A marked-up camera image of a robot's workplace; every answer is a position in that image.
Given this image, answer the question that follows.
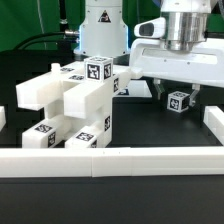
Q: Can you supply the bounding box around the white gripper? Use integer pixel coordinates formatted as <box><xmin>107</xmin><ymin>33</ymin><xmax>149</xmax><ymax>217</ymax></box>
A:
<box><xmin>129</xmin><ymin>38</ymin><xmax>224</xmax><ymax>107</ymax></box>

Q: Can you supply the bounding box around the white chair seat part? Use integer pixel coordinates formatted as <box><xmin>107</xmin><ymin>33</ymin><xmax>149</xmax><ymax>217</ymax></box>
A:
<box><xmin>44</xmin><ymin>80</ymin><xmax>113</xmax><ymax>148</ymax></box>

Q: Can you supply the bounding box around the white chair back frame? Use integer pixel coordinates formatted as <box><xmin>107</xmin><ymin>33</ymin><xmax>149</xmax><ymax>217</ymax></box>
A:
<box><xmin>16</xmin><ymin>62</ymin><xmax>143</xmax><ymax>119</ymax></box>

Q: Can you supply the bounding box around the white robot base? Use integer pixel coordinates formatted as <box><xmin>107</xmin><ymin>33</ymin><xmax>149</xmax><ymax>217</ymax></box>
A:
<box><xmin>74</xmin><ymin>0</ymin><xmax>130</xmax><ymax>58</ymax></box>

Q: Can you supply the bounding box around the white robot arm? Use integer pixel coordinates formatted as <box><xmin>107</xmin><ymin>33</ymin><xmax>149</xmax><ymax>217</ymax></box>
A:
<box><xmin>129</xmin><ymin>0</ymin><xmax>224</xmax><ymax>93</ymax></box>

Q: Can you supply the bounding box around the white tag sheet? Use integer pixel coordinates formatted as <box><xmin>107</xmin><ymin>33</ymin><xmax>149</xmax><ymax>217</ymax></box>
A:
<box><xmin>117</xmin><ymin>80</ymin><xmax>152</xmax><ymax>98</ymax></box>

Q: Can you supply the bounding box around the white obstacle fence bar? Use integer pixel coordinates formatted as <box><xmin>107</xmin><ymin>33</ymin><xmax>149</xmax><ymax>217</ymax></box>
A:
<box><xmin>0</xmin><ymin>147</ymin><xmax>224</xmax><ymax>178</ymax></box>

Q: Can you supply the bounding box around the white side block left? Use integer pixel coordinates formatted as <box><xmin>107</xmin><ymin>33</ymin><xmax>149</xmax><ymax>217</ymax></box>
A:
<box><xmin>0</xmin><ymin>106</ymin><xmax>6</xmax><ymax>131</ymax></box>

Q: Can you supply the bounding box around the black base cable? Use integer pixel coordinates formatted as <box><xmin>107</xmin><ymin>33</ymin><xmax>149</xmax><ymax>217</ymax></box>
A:
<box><xmin>13</xmin><ymin>29</ymin><xmax>81</xmax><ymax>51</ymax></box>

